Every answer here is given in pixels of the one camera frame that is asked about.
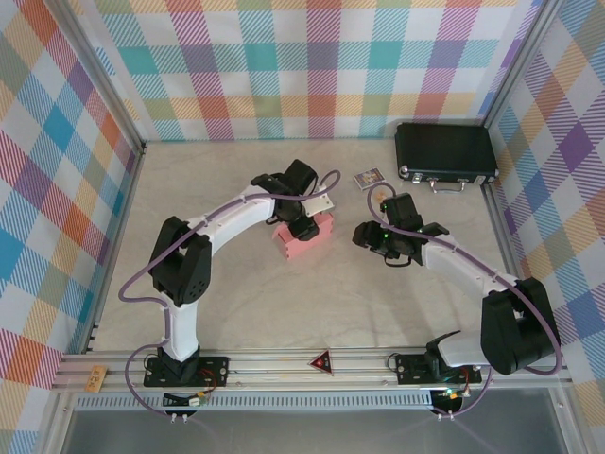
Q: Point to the pink paper box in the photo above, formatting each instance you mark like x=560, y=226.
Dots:
x=298, y=248

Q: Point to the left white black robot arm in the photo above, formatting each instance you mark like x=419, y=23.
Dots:
x=182, y=265

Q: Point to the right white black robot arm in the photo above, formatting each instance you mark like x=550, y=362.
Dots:
x=515, y=331

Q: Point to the small orange packet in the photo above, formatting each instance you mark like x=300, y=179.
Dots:
x=379, y=195

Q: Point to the small printed card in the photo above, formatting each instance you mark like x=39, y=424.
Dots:
x=369, y=179

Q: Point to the black carrying case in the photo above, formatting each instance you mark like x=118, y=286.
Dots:
x=444, y=146

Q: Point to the red triangle sign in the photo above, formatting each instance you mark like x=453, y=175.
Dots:
x=321, y=363

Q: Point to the grey metal panel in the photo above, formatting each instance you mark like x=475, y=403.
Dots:
x=302, y=435

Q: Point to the small wooden tag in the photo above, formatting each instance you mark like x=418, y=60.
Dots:
x=95, y=378

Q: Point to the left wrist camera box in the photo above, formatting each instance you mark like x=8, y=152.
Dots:
x=321, y=204

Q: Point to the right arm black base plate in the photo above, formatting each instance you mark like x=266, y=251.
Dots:
x=411, y=369

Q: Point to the aluminium frame rail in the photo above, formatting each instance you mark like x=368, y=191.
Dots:
x=283, y=366

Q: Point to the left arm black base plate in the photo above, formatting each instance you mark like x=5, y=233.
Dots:
x=212, y=371

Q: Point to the aluminium frame post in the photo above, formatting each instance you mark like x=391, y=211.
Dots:
x=520, y=61
x=100, y=71

